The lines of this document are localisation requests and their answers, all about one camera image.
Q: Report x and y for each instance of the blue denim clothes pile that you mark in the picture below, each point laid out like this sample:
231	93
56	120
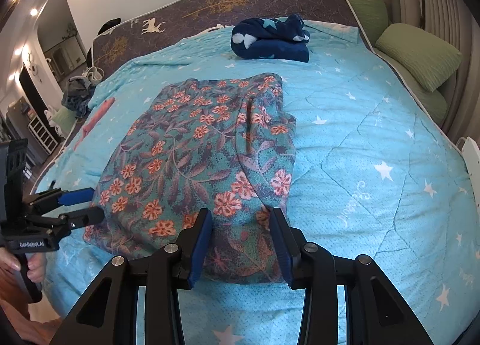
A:
77	94

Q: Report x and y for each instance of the white small shelf rack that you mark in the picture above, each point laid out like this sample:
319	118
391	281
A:
42	135

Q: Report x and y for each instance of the white cat figurine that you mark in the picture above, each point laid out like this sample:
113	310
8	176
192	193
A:
50	112

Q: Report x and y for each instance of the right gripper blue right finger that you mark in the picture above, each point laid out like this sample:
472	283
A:
287	249

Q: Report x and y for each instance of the arched wall mirror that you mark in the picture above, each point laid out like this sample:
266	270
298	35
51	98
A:
60	42

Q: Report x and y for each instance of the white power strip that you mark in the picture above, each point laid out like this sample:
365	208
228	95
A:
469	150

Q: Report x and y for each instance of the light blue star quilt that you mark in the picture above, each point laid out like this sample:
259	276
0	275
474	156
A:
373	175

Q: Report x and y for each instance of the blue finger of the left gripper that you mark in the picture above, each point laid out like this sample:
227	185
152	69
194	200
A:
69	198
84	217

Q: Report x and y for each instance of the floral teal shirt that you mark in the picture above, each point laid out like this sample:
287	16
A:
223	145

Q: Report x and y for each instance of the green pillow front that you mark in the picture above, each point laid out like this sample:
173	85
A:
428	58

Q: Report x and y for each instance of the black garment behind mattress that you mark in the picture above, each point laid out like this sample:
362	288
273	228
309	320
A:
109	25

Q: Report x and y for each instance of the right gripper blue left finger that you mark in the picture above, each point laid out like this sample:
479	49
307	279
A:
194	243

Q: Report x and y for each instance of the green pillow back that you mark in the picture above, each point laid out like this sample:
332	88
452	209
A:
373	17

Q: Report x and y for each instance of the beige curtain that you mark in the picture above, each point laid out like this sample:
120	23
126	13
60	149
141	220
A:
452	21

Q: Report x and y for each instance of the green pillow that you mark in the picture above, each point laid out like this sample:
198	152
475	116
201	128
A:
373	17
428	58

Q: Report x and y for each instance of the navy star blanket bundle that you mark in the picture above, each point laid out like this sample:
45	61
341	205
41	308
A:
270	38

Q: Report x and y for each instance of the folded pink garment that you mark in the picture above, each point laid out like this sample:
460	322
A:
88	127

